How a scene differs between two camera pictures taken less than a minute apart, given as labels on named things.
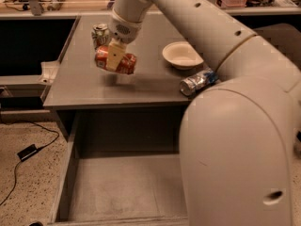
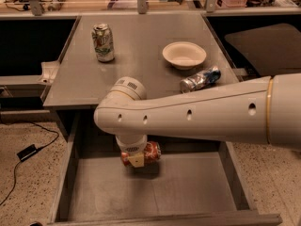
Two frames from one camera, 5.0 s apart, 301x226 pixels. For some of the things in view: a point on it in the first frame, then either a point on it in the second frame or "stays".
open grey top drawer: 122,168 stays
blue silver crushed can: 191,85 stays
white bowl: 181,55 stays
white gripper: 124,30 → 132,149
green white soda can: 101,35 stays
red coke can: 126,66 → 150,154
